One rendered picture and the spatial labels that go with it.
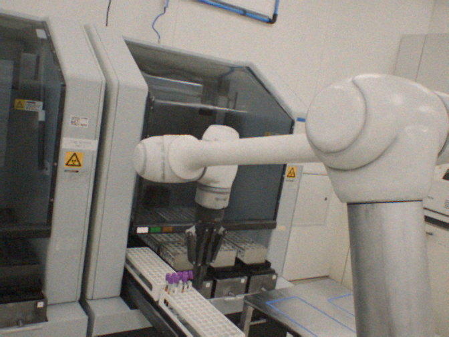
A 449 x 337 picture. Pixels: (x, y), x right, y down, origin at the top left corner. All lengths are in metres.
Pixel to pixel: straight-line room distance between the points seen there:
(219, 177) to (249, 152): 0.22
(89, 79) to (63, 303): 0.69
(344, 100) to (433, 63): 3.30
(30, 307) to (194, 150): 0.68
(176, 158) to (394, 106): 0.54
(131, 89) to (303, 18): 2.06
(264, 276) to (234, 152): 0.90
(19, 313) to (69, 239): 0.24
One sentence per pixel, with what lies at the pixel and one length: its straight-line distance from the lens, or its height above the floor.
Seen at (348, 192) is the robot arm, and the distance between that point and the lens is 0.61.
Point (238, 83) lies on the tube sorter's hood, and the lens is 1.78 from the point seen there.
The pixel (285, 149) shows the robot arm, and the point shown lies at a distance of 0.90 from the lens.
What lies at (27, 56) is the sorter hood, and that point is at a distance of 1.41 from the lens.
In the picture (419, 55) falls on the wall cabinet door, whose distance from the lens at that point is 3.94.
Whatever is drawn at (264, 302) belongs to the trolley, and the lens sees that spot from 1.49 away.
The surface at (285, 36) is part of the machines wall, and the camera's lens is 3.15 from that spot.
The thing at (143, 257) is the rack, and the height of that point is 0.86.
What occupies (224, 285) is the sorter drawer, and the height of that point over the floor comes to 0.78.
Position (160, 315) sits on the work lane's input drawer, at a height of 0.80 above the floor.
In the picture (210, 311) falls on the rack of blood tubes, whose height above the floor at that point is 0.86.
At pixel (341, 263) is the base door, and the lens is 3.91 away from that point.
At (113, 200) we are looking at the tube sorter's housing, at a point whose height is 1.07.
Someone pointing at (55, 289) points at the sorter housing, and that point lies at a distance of 1.48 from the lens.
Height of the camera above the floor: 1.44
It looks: 9 degrees down
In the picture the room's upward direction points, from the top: 9 degrees clockwise
